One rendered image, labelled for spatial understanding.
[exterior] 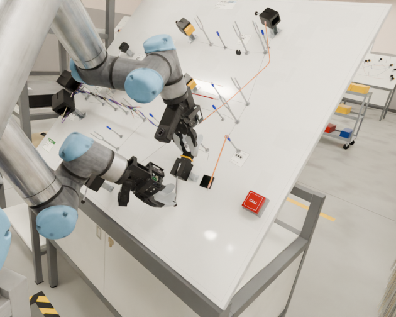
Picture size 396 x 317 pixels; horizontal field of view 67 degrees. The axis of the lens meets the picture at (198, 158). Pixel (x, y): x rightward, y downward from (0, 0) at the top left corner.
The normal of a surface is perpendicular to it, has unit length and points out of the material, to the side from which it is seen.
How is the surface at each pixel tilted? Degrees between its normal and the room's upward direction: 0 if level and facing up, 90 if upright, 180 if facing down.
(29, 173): 78
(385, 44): 90
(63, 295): 0
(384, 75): 50
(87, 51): 121
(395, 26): 90
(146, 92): 112
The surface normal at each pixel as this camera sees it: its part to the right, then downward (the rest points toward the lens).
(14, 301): 0.93, 0.25
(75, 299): 0.14, -0.91
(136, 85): -0.26, 0.66
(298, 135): -0.44, -0.41
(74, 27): 0.52, 0.78
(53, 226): 0.29, 0.40
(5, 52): 0.89, 0.11
